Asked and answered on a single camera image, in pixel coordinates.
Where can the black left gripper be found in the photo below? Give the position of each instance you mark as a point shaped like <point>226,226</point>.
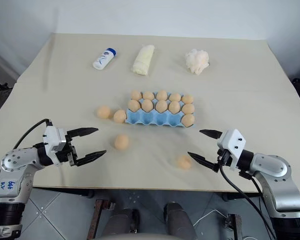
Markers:
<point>71,152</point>

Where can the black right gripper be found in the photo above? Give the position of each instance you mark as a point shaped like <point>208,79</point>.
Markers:
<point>223,157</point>

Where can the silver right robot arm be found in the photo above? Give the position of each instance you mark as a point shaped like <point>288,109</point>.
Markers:
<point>277,165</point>

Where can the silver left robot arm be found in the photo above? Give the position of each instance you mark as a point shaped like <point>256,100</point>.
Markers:
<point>15,160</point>

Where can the blue egg tray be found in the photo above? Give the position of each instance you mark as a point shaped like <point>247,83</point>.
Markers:
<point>152,120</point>

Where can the beige egg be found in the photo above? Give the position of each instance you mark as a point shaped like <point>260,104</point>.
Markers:
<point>103,111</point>
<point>161,95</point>
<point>120,116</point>
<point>175,97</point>
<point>136,95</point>
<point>134,105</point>
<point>161,105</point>
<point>188,109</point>
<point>121,142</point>
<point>147,105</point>
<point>184,162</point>
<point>174,107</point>
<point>187,99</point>
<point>148,95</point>
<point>188,120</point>

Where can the black table foot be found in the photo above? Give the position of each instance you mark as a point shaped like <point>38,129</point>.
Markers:
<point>88,194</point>
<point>229,197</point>

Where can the rusty brown metal bar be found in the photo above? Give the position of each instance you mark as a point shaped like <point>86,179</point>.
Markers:
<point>236,227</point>
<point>98,217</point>

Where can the dark rounded shape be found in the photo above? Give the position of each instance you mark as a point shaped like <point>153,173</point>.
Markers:
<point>180,220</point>

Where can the white bottle with blue cap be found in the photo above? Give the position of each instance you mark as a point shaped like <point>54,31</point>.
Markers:
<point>103,59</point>

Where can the white mesh bath sponge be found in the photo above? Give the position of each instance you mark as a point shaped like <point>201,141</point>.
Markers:
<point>197,61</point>

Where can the rolled cream towel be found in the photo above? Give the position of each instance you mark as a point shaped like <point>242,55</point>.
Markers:
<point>143,60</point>

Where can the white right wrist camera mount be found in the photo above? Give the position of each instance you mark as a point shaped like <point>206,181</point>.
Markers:
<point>232,145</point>

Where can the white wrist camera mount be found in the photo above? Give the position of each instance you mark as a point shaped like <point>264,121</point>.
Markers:
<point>52,138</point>
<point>232,145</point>

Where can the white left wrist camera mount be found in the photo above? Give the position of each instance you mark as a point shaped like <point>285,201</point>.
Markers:
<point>52,138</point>

